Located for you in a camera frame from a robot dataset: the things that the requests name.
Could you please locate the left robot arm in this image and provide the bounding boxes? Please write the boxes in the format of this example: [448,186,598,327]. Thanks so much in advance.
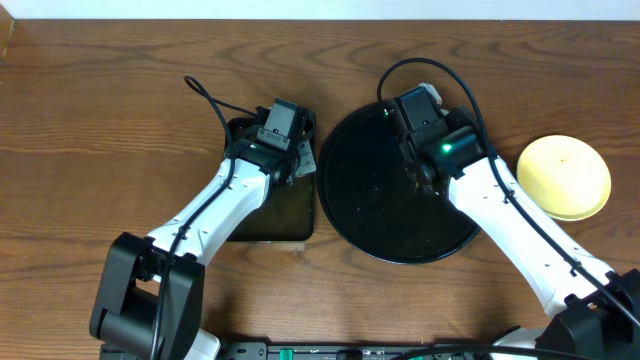
[89,139,316,359]

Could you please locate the round black tray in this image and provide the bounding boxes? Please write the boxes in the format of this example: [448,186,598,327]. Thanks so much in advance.
[316,103,480,264]

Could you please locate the black rectangular water tray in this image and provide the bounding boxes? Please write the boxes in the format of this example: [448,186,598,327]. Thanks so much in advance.
[222,115,317,243]

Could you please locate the yellow plate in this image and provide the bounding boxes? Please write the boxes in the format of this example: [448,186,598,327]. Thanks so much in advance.
[516,135,612,221]

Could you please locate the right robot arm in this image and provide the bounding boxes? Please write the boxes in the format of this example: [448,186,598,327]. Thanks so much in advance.
[400,126,639,359]

